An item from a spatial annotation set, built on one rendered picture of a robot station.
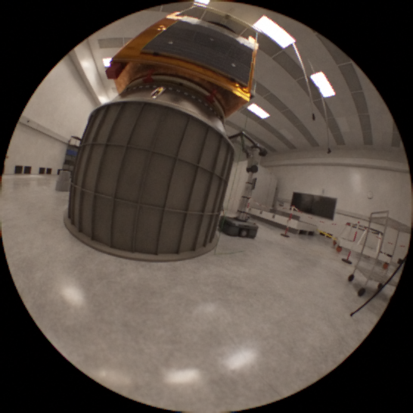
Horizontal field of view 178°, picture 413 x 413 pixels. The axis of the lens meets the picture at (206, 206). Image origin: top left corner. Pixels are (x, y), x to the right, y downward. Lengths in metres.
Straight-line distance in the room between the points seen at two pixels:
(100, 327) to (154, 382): 0.29
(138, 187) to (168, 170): 0.24
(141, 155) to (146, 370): 1.12
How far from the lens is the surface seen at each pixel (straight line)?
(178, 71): 1.61
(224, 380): 0.61
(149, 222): 1.00
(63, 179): 3.55
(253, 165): 2.55
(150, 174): 0.96
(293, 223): 5.38
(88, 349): 0.63
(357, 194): 8.36
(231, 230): 2.24
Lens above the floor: 0.57
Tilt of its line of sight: 5 degrees down
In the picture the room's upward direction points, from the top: 14 degrees clockwise
